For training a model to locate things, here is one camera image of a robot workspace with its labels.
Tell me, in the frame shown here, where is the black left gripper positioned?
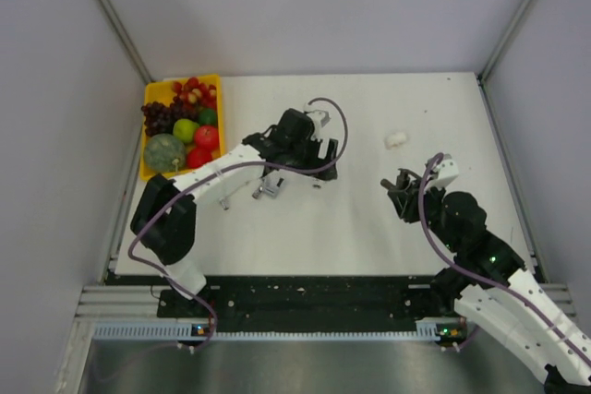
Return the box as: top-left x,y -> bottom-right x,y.
285,134 -> 337,182

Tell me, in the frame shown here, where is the dark bronze water faucet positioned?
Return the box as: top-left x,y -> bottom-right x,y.
380,168 -> 420,194

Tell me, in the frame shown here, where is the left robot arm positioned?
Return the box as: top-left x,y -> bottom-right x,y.
130,108 -> 344,317

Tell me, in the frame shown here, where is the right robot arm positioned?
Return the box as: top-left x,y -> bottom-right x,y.
380,170 -> 590,393

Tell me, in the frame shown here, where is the far white pipe elbow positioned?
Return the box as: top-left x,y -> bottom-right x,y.
384,131 -> 408,150

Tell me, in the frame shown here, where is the chrome water faucet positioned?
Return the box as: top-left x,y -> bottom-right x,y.
252,175 -> 284,199

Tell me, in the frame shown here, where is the white faucet with brass tip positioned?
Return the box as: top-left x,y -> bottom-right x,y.
218,180 -> 246,210

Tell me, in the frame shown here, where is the red apple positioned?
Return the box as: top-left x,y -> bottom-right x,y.
186,147 -> 213,169
193,125 -> 220,151

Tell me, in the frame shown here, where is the dark green lime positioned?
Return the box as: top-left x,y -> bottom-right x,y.
198,108 -> 218,126

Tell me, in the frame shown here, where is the green apple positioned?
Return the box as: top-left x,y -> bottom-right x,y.
173,118 -> 199,145

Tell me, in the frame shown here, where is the green striped melon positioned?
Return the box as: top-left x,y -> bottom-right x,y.
143,134 -> 186,173

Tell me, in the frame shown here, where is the dark purple grape bunch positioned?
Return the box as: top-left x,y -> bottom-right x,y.
141,96 -> 198,137

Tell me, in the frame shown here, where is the yellow plastic fruit tray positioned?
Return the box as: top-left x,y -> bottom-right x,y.
139,74 -> 226,181

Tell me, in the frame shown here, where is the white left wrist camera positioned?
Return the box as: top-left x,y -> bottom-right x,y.
303,102 -> 331,131

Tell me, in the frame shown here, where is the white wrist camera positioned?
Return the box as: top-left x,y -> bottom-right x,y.
303,102 -> 331,131
427,154 -> 459,190

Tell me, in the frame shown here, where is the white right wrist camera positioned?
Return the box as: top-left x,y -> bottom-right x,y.
427,154 -> 459,190

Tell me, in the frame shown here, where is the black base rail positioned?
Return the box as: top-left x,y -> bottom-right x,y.
157,276 -> 455,333

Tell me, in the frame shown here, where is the white slotted cable duct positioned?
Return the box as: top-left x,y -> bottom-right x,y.
92,318 -> 467,345

